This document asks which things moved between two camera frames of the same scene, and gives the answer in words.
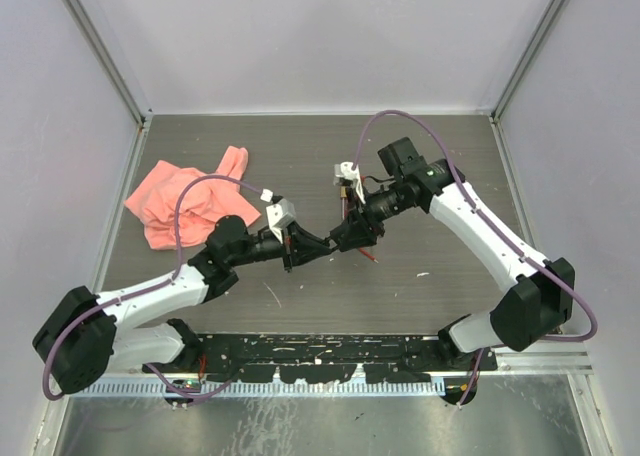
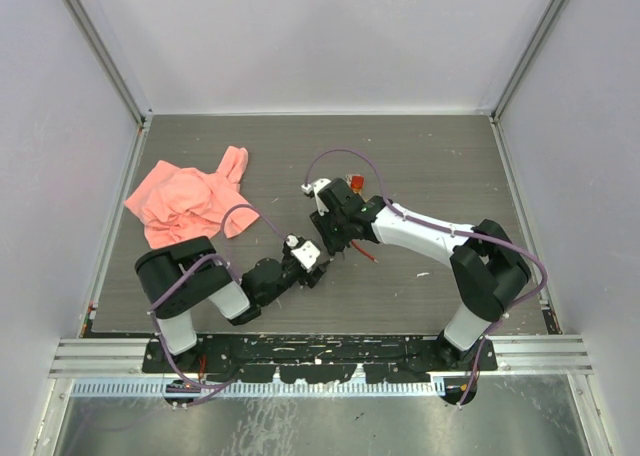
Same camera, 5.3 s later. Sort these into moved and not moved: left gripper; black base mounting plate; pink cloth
Moved: left gripper
Not moved: black base mounting plate; pink cloth
